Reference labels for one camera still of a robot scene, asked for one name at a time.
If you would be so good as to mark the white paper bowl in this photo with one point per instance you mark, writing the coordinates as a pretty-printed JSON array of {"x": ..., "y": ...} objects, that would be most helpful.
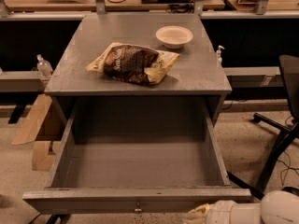
[{"x": 174, "y": 37}]

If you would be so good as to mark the grey drawer cabinet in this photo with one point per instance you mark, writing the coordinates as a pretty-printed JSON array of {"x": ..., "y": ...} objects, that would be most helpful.
[{"x": 195, "y": 72}]

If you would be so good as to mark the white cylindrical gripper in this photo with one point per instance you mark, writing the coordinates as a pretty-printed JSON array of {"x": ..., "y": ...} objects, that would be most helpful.
[{"x": 218, "y": 215}]

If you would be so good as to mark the clear plastic bottle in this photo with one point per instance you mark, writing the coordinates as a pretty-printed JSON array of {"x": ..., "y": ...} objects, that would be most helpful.
[{"x": 43, "y": 66}]

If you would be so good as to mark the grey top drawer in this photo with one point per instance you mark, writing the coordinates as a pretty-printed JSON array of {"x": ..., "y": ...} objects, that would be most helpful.
[{"x": 136, "y": 154}]

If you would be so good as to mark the brown yellow chip bag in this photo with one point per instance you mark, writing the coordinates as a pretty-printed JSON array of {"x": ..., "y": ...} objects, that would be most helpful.
[{"x": 133, "y": 63}]

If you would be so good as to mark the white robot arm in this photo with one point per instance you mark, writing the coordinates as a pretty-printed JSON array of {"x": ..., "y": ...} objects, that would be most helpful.
[{"x": 276, "y": 207}]

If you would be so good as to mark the cardboard box pieces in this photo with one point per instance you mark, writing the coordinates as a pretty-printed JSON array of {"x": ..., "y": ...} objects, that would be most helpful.
[{"x": 43, "y": 128}]

